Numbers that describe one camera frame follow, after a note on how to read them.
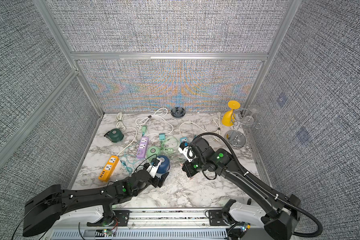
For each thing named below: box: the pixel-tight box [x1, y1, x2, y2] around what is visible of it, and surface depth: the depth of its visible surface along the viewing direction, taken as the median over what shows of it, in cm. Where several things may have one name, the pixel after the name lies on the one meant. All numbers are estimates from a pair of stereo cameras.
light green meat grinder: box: [146, 146, 161, 162], surface depth 87 cm
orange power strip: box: [98, 155, 120, 182], surface depth 90 cm
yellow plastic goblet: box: [222, 100, 241, 127], surface depth 94 cm
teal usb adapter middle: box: [159, 133, 166, 140], surface depth 105 cm
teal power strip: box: [179, 137, 189, 144], surface depth 105 cm
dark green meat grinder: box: [103, 128, 124, 143], surface depth 97 cm
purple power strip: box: [136, 136, 149, 159], surface depth 99 cm
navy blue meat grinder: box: [157, 155, 170, 174], surface depth 76 cm
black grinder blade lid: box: [170, 106, 186, 118], surface depth 119 cm
